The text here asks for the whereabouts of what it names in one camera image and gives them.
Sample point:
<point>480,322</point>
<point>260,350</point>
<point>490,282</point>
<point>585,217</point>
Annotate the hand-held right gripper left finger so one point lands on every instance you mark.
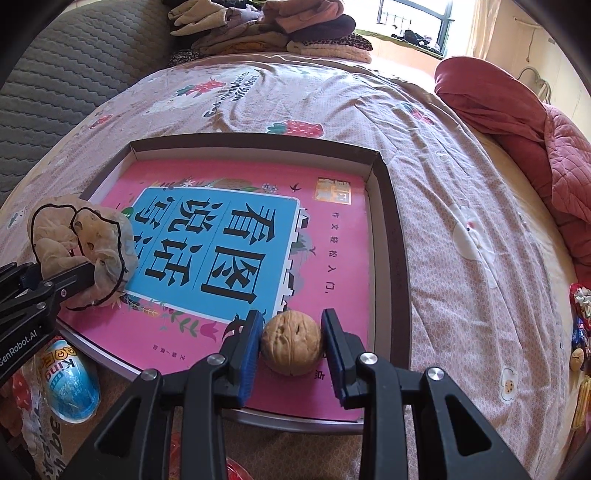
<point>247,355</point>

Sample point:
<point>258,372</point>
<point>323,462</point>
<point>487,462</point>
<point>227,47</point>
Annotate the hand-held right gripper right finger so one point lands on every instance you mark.
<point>333,355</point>

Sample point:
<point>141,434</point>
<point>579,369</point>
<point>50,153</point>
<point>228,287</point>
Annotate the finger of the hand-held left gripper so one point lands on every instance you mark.
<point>69,282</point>
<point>16,277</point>

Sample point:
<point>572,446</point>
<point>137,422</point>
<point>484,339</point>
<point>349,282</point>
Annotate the walnut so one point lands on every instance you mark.
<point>292,344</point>

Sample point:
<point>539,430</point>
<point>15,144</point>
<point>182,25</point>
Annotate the beige scrunchie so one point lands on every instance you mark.
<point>101,240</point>

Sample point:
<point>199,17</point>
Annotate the blue white egg toy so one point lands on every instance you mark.
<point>69,387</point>

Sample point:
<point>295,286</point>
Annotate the shallow cardboard box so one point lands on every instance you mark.
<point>392,258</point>

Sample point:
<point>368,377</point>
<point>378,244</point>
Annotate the blue snack packet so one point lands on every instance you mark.
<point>581,334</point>

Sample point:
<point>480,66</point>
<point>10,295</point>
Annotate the white printed snack bag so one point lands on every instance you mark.
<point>41,452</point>

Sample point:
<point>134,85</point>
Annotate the pink picture book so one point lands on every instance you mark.
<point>207,249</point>

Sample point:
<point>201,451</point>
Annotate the red packet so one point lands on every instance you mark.
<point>184,461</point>

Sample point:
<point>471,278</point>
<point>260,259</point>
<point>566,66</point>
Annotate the strawberry printed bed sheet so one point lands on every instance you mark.
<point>461,300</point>

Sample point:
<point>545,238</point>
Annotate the grey quilted headboard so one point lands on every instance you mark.
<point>69,78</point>

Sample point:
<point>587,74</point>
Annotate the small brown round object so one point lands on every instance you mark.
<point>579,359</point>

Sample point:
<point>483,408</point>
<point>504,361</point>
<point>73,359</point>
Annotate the red white candy wrapper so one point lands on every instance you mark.
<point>581,297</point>

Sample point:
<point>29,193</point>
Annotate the yellow packet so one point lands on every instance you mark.
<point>585,401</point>

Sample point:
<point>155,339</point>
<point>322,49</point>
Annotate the pink quilt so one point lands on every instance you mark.
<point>498,115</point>

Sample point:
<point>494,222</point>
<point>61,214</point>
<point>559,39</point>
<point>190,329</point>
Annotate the pile of folded clothes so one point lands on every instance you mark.
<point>258,32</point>

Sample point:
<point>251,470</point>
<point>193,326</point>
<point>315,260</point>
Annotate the dark things on windowsill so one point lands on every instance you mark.
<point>415,39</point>

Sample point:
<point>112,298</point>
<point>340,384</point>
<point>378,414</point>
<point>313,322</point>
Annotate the window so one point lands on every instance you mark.
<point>415,16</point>

